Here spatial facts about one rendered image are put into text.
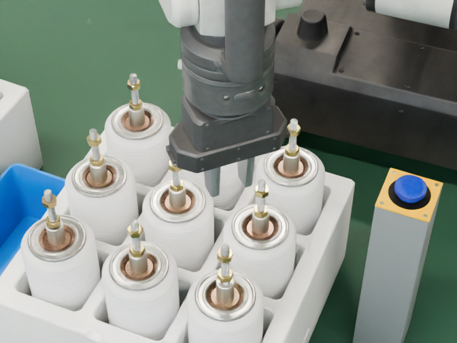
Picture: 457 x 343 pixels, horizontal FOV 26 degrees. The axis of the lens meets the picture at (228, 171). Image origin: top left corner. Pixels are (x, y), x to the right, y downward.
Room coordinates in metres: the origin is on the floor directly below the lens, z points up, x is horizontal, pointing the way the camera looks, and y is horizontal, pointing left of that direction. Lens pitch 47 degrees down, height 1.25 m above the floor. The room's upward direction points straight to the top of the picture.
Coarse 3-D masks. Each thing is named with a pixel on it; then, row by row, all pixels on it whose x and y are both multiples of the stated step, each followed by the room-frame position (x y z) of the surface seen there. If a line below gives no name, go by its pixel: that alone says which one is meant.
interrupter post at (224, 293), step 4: (216, 280) 0.72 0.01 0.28; (232, 280) 0.72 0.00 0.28; (216, 284) 0.72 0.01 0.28; (220, 284) 0.71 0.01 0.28; (228, 284) 0.71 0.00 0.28; (232, 284) 0.71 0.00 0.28; (216, 288) 0.72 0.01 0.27; (220, 288) 0.71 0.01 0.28; (224, 288) 0.71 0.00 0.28; (228, 288) 0.71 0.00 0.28; (232, 288) 0.71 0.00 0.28; (216, 292) 0.72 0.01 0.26; (220, 292) 0.71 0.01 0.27; (224, 292) 0.71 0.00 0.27; (228, 292) 0.71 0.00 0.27; (232, 292) 0.71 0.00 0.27; (216, 296) 0.72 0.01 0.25; (220, 296) 0.71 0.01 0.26; (224, 296) 0.71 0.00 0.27; (228, 296) 0.71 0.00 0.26; (232, 296) 0.71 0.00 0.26; (220, 300) 0.71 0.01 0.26; (224, 300) 0.71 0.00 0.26; (228, 300) 0.71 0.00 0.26; (232, 300) 0.71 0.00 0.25
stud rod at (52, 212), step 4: (44, 192) 0.81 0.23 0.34; (48, 192) 0.81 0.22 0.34; (44, 196) 0.81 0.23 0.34; (48, 196) 0.81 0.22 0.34; (48, 200) 0.81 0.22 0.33; (52, 208) 0.81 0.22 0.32; (48, 212) 0.81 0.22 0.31; (52, 212) 0.81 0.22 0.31; (48, 216) 0.81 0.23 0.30; (52, 216) 0.81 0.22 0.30; (52, 220) 0.81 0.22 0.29
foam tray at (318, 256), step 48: (144, 192) 0.95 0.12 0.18; (336, 192) 0.95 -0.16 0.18; (96, 240) 0.86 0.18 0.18; (144, 240) 0.88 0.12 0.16; (336, 240) 0.91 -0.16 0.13; (0, 288) 0.78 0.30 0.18; (96, 288) 0.78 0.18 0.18; (288, 288) 0.78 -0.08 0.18; (0, 336) 0.77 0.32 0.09; (48, 336) 0.73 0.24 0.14; (96, 336) 0.71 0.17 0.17; (288, 336) 0.72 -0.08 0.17
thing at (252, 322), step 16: (208, 272) 0.76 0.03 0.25; (240, 272) 0.76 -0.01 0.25; (192, 288) 0.73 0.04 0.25; (256, 288) 0.73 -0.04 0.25; (192, 304) 0.71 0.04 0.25; (256, 304) 0.71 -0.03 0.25; (192, 320) 0.69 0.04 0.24; (208, 320) 0.68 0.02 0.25; (240, 320) 0.68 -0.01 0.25; (256, 320) 0.69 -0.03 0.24; (192, 336) 0.70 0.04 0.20; (208, 336) 0.68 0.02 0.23; (224, 336) 0.67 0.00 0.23; (240, 336) 0.68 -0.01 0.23; (256, 336) 0.69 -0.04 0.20
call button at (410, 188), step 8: (408, 176) 0.85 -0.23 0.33; (416, 176) 0.85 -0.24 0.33; (400, 184) 0.83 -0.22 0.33; (408, 184) 0.83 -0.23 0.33; (416, 184) 0.83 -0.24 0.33; (424, 184) 0.83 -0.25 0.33; (400, 192) 0.82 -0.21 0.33; (408, 192) 0.82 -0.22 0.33; (416, 192) 0.82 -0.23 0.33; (424, 192) 0.82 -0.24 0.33; (408, 200) 0.81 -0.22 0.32; (416, 200) 0.81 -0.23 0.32
